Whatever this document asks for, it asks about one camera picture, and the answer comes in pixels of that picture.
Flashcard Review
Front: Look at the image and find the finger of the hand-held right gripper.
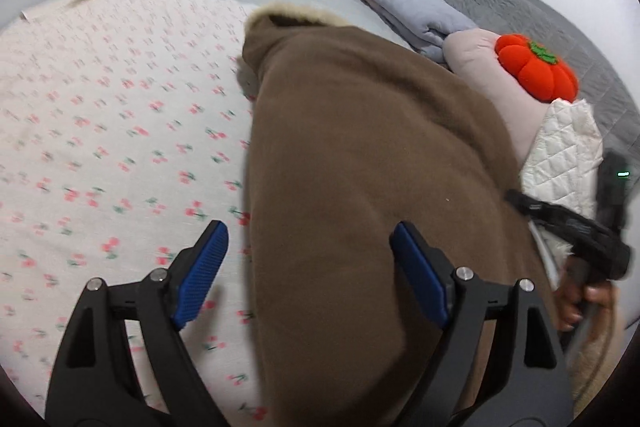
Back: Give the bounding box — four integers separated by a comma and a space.
505, 189, 556, 222

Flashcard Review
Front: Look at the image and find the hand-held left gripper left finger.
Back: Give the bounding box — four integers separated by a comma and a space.
45, 220, 232, 427

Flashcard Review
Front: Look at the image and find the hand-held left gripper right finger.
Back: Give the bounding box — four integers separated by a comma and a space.
389, 221, 574, 427

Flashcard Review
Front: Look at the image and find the brown coat with fur collar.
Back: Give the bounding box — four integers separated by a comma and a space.
241, 3, 571, 427

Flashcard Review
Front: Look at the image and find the person's right hand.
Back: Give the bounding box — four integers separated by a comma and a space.
555, 278, 616, 333

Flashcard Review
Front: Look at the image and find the white quilted cushion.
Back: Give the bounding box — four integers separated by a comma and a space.
520, 99, 606, 268

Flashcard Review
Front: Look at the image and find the pale pink pillow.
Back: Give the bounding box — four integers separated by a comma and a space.
442, 29, 551, 162

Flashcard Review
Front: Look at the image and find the red pumpkin plush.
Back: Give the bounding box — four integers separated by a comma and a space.
495, 33, 579, 104

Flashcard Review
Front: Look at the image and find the floral print bed sheet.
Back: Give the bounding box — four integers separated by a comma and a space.
0, 0, 271, 423

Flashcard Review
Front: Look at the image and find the grey quilted pillow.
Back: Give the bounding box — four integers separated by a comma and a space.
432, 0, 636, 158

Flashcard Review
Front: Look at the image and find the blue-grey folded blanket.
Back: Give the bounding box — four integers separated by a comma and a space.
350, 0, 478, 65

